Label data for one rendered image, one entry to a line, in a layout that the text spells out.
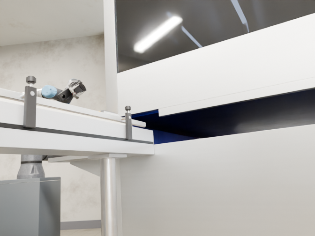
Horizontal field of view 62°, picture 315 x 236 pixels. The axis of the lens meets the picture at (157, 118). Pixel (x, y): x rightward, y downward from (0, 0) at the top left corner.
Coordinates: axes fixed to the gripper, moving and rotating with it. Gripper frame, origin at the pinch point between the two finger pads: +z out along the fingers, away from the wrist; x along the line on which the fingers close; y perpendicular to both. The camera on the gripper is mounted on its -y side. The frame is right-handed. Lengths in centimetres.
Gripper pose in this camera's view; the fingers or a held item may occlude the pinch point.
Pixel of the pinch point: (73, 94)
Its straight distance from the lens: 152.6
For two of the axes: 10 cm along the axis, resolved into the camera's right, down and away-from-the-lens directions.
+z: 3.4, 2.6, -9.1
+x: 4.7, 7.9, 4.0
